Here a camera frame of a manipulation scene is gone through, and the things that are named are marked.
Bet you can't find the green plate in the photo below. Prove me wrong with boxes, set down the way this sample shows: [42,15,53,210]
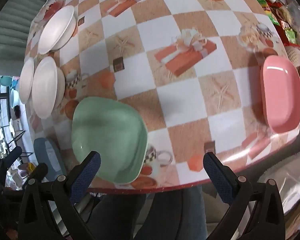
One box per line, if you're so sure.
[71,96,148,184]

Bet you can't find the pile of cherry tomatoes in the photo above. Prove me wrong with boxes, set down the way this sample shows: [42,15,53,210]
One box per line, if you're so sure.
[48,1,63,12]

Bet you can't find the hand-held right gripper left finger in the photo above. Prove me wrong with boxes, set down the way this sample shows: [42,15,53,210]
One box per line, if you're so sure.
[18,151,102,240]

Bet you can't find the black folding rack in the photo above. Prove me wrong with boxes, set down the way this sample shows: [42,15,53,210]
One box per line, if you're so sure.
[5,130,33,157]

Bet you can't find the clear glass bowl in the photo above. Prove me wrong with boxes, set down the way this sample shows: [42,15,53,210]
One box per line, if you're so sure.
[34,0,65,26]

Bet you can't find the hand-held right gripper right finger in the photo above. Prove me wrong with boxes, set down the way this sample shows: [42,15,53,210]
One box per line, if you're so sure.
[203,151,287,240]

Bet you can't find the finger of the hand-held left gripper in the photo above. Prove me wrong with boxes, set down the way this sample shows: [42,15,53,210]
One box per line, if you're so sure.
[0,146,23,173]
[5,163,48,191]

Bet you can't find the checkered printed tablecloth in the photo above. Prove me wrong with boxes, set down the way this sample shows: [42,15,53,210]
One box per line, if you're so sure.
[25,0,300,196]

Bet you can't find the teal basin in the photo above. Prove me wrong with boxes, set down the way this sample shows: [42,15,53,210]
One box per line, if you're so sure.
[0,76,13,88]

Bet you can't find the red snack tray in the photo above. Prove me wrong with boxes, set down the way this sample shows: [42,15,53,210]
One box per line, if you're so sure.
[245,0,300,48]

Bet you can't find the grey ribbed sofa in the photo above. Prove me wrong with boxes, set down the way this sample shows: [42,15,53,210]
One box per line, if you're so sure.
[0,0,52,69]

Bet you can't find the blue stool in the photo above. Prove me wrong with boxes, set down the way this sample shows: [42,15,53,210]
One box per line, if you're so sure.
[33,137,67,182]

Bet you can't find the pink oval plate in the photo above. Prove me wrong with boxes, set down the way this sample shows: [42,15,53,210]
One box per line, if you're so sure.
[260,54,300,134]

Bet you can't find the person's trousered legs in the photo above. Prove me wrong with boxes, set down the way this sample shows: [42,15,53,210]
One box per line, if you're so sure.
[89,187,208,240]

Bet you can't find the white cloth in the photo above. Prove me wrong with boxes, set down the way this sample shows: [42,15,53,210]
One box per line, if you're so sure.
[255,145,300,220]

